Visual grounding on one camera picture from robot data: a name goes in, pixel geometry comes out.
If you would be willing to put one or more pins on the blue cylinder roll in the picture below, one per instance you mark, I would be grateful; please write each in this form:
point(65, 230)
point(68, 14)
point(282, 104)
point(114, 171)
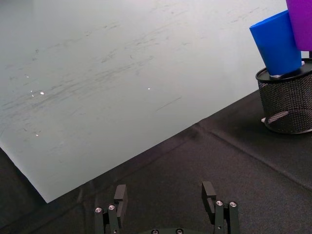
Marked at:
point(276, 44)

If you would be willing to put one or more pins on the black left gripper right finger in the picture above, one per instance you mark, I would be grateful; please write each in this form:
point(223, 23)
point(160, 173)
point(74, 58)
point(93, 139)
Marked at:
point(220, 212)

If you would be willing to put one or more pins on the purple cylinder roll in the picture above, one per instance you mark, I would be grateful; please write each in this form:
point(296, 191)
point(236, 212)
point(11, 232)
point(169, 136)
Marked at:
point(301, 23)

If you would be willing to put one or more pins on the black table cloth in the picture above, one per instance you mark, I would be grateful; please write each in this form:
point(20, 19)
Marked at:
point(185, 185)

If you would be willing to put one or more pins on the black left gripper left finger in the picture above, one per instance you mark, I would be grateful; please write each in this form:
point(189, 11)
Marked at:
point(120, 207)

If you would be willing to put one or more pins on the black mesh holder cup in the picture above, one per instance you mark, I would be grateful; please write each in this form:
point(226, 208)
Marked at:
point(287, 102)

